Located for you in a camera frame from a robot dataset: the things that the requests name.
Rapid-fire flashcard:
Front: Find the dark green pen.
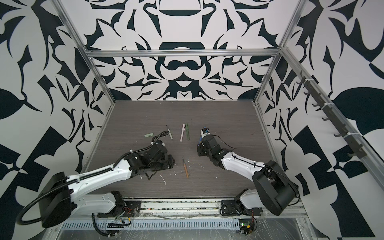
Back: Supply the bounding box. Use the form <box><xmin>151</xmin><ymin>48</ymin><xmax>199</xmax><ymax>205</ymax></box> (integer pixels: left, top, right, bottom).
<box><xmin>185</xmin><ymin>123</ymin><xmax>190</xmax><ymax>141</ymax></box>

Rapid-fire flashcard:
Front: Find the pink pen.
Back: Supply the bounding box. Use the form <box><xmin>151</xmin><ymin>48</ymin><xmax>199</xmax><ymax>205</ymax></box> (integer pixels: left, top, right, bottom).
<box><xmin>180</xmin><ymin>124</ymin><xmax>186</xmax><ymax>142</ymax></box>

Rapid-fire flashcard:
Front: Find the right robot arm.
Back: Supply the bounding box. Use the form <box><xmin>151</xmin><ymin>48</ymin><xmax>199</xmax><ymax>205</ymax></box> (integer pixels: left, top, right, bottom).
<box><xmin>197</xmin><ymin>133</ymin><xmax>299</xmax><ymax>216</ymax></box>

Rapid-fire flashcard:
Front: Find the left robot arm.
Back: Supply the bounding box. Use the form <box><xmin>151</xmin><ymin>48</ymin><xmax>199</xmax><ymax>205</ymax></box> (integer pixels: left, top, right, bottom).
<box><xmin>16</xmin><ymin>131</ymin><xmax>175</xmax><ymax>228</ymax></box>

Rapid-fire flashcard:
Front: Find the orange pen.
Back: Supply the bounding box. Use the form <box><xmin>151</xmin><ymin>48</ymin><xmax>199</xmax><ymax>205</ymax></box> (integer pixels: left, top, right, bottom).
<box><xmin>182</xmin><ymin>157</ymin><xmax>190</xmax><ymax>178</ymax></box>

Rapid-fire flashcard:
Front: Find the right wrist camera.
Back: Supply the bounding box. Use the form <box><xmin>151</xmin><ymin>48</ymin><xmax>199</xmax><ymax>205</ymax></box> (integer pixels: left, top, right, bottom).
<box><xmin>201</xmin><ymin>127</ymin><xmax>211</xmax><ymax>138</ymax></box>

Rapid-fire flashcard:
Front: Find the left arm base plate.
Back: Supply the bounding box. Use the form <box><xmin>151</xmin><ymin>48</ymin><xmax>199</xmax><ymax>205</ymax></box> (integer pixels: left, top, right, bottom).
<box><xmin>97</xmin><ymin>201</ymin><xmax>142</xmax><ymax>218</ymax></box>

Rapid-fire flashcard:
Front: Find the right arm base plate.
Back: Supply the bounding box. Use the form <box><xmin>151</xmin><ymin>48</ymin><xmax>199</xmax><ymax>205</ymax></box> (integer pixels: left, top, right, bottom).
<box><xmin>220</xmin><ymin>200</ymin><xmax>263</xmax><ymax>217</ymax></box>

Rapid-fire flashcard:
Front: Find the aluminium front rail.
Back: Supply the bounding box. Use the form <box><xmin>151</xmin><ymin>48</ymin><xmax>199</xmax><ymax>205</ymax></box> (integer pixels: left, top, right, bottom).
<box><xmin>50</xmin><ymin>196</ymin><xmax>308</xmax><ymax>221</ymax></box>

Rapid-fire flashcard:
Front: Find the white cable duct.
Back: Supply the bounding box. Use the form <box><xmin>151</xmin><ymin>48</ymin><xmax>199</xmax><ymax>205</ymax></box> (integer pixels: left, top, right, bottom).
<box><xmin>61</xmin><ymin>219</ymin><xmax>241</xmax><ymax>231</ymax></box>

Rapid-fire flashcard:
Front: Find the wall hook rack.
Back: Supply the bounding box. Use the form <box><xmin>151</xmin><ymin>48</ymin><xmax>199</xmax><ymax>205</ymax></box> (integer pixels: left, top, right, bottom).
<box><xmin>298</xmin><ymin>73</ymin><xmax>368</xmax><ymax>159</ymax></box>

